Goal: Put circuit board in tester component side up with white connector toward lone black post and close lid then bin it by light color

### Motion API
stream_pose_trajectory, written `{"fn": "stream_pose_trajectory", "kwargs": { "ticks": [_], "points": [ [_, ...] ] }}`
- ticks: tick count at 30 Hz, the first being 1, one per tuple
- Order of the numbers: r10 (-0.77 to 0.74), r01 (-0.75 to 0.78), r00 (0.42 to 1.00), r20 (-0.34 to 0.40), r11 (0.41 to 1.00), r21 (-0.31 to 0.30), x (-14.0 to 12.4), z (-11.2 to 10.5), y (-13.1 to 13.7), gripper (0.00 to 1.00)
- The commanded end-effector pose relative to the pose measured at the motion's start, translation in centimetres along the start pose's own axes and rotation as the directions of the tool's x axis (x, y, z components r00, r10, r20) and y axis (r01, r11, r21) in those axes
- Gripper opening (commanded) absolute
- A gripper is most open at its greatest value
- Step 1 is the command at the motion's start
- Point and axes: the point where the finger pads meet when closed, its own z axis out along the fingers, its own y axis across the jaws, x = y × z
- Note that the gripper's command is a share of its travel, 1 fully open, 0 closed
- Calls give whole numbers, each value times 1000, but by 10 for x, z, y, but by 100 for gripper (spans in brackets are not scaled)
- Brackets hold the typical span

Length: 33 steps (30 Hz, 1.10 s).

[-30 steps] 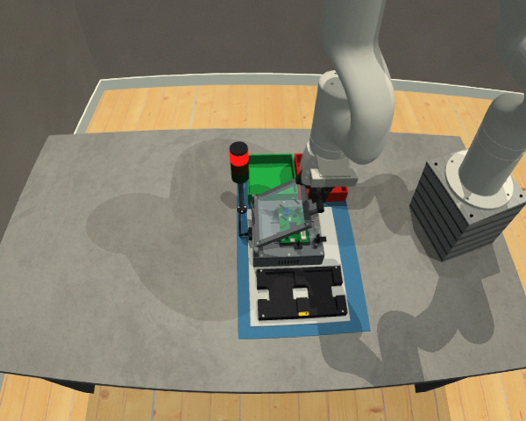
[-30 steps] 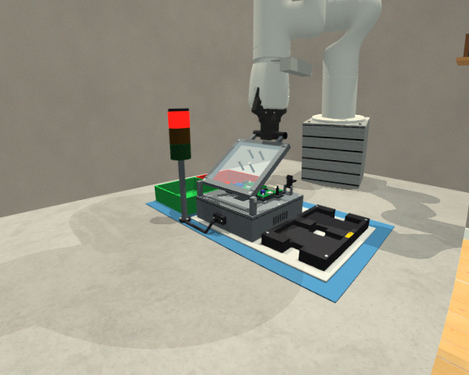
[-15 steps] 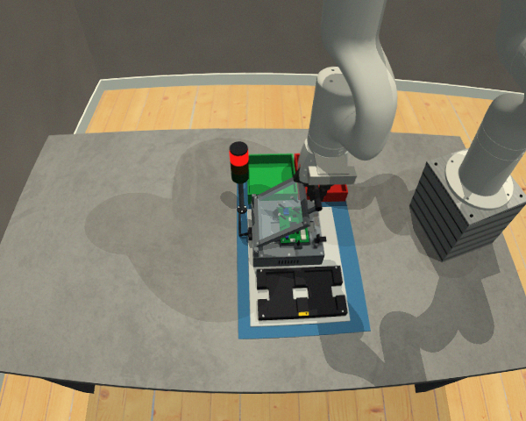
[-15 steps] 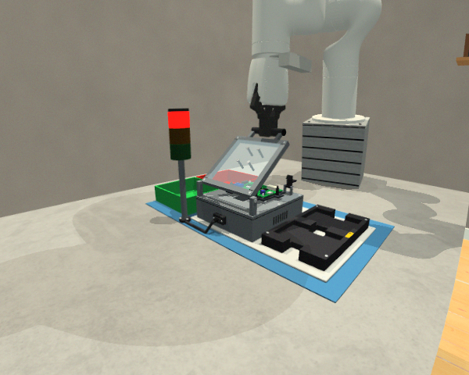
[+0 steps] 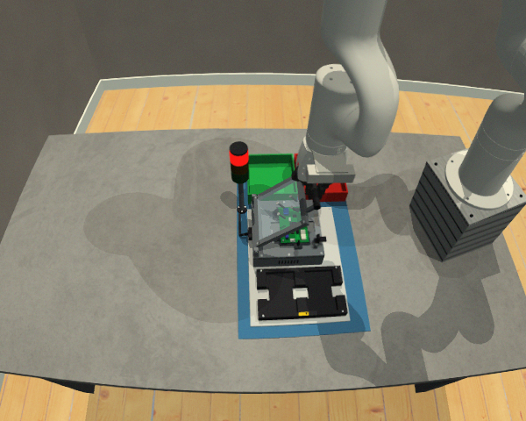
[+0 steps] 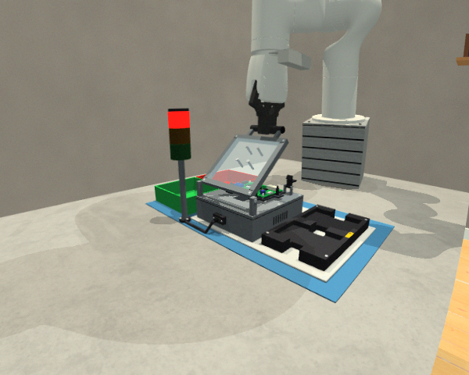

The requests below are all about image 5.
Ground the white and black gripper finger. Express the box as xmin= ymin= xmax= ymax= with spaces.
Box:
xmin=317 ymin=183 xmax=332 ymax=200
xmin=291 ymin=165 xmax=314 ymax=200

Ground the green open bin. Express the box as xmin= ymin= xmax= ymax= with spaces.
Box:
xmin=247 ymin=153 xmax=295 ymax=203

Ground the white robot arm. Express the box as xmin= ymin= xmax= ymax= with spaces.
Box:
xmin=305 ymin=0 xmax=526 ymax=211

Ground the red bin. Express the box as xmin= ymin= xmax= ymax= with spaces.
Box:
xmin=294 ymin=153 xmax=348 ymax=202

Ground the green circuit board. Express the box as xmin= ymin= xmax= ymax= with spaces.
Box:
xmin=281 ymin=226 xmax=309 ymax=243

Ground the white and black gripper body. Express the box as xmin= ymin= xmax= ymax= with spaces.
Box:
xmin=295 ymin=137 xmax=347 ymax=182

